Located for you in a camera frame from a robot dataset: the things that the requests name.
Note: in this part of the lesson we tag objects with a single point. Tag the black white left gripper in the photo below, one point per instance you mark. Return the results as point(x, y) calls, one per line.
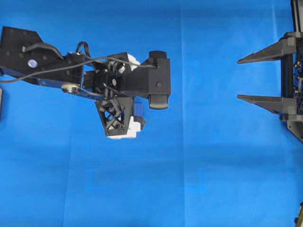
point(115, 109)

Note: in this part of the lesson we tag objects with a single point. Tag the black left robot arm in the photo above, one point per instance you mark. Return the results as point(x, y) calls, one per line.
point(24, 56)

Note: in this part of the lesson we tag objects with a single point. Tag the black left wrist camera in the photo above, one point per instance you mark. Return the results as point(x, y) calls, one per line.
point(150, 81)

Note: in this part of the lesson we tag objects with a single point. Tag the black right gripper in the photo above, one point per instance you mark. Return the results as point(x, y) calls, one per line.
point(290, 50)

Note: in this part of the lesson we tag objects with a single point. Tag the blue table mat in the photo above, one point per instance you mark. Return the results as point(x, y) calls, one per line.
point(209, 160)

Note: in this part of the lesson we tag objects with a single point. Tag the blue block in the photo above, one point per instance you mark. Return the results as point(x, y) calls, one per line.
point(138, 109)

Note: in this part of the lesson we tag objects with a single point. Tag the black aluminium frame rail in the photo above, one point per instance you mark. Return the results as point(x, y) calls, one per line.
point(297, 14)

